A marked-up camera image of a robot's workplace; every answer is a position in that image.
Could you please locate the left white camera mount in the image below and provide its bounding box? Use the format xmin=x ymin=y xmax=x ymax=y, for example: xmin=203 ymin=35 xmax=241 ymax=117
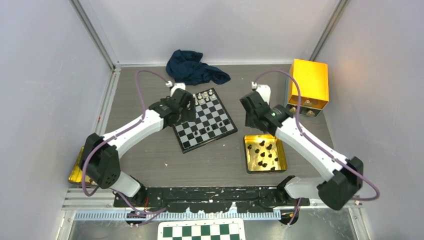
xmin=165 ymin=80 xmax=186 ymax=97

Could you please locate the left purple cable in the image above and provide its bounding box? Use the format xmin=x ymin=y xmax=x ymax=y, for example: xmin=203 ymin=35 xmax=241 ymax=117
xmin=81 ymin=70 xmax=173 ymax=226

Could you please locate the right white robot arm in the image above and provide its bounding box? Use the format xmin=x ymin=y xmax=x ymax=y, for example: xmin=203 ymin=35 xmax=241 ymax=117
xmin=240 ymin=90 xmax=364 ymax=211

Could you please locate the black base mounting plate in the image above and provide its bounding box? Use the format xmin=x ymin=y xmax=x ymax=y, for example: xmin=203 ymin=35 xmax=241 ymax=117
xmin=128 ymin=186 xmax=297 ymax=214

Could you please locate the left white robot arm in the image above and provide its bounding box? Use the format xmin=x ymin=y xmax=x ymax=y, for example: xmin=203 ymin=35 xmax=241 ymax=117
xmin=79 ymin=87 xmax=196 ymax=207

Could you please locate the orange drawer box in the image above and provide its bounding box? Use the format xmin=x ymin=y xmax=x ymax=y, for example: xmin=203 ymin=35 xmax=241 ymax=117
xmin=284 ymin=58 xmax=330 ymax=117

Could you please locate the green white checker board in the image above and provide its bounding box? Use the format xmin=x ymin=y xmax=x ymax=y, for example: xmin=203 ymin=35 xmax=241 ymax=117
xmin=157 ymin=218 xmax=246 ymax=240

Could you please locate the dark blue cloth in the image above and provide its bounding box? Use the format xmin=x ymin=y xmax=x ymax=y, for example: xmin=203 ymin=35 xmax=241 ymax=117
xmin=165 ymin=49 xmax=231 ymax=86

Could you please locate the gold tin with black pieces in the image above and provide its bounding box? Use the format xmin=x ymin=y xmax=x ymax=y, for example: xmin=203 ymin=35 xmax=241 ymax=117
xmin=243 ymin=134 xmax=288 ymax=174

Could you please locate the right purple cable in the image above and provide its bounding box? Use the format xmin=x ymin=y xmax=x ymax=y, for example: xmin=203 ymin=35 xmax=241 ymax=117
xmin=252 ymin=69 xmax=381 ymax=226

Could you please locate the black white chess board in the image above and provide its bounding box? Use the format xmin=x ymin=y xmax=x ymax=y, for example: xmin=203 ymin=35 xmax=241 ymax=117
xmin=172 ymin=88 xmax=238 ymax=154

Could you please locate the gold tin with white pieces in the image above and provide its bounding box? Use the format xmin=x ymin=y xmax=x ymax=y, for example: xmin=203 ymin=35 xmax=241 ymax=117
xmin=68 ymin=146 xmax=93 ymax=186

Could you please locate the purple cable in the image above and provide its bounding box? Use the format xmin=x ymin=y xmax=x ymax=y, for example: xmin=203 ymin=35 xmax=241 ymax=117
xmin=252 ymin=69 xmax=381 ymax=226
xmin=81 ymin=70 xmax=173 ymax=226

